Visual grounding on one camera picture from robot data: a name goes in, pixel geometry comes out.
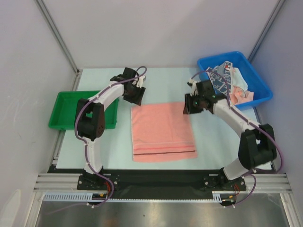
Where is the white light blue towel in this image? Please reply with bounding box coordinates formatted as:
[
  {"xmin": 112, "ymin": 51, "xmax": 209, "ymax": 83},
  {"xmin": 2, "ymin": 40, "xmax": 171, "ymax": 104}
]
[{"xmin": 232, "ymin": 68, "xmax": 248, "ymax": 92}]

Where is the pale pink towel in bin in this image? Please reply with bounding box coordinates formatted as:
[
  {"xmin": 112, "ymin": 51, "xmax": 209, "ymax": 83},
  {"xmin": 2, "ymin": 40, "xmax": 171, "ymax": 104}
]
[{"xmin": 230, "ymin": 87, "xmax": 254, "ymax": 105}]

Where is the aluminium frame rail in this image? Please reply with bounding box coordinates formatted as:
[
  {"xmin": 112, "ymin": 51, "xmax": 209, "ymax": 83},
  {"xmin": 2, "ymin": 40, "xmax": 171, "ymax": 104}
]
[{"xmin": 33, "ymin": 173, "xmax": 292, "ymax": 193}]

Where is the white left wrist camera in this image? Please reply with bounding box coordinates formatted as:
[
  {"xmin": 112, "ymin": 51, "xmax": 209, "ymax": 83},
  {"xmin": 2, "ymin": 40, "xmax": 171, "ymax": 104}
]
[{"xmin": 132, "ymin": 76, "xmax": 146, "ymax": 88}]

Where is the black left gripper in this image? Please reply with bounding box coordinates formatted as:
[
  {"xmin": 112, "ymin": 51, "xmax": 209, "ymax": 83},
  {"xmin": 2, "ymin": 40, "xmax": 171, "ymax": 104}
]
[{"xmin": 123, "ymin": 83, "xmax": 145, "ymax": 106}]

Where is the green plastic tray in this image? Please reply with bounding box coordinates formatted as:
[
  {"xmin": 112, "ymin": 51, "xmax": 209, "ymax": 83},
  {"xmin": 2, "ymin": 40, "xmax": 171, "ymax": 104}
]
[{"xmin": 48, "ymin": 91, "xmax": 119, "ymax": 131}]

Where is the white cable duct rail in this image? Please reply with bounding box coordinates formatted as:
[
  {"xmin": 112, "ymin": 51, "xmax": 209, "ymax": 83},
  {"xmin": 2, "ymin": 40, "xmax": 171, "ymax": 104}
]
[{"xmin": 43, "ymin": 192, "xmax": 236, "ymax": 204}]

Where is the blue white patterned towel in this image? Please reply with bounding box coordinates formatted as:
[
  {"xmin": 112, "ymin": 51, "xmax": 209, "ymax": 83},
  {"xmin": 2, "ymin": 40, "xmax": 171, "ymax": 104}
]
[{"xmin": 206, "ymin": 61, "xmax": 233, "ymax": 98}]

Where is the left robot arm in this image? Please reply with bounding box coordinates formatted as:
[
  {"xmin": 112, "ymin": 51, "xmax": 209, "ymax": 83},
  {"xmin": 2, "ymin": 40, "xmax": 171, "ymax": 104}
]
[{"xmin": 74, "ymin": 66, "xmax": 147, "ymax": 189}]

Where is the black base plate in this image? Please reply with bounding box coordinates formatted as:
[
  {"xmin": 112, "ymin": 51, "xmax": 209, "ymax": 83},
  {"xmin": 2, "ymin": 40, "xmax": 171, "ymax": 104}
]
[{"xmin": 48, "ymin": 167, "xmax": 248, "ymax": 199}]

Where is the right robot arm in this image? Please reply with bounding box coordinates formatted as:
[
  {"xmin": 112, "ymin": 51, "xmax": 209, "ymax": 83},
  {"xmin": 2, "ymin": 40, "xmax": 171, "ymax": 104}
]
[{"xmin": 183, "ymin": 79, "xmax": 277, "ymax": 190}]

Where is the blue plastic bin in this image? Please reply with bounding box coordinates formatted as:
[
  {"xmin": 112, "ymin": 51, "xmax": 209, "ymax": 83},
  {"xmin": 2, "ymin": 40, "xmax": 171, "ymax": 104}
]
[{"xmin": 197, "ymin": 51, "xmax": 273, "ymax": 110}]

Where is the pink terry towel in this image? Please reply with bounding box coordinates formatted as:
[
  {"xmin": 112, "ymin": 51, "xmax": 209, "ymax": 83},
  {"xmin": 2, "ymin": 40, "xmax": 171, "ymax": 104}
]
[{"xmin": 131, "ymin": 102, "xmax": 197, "ymax": 163}]

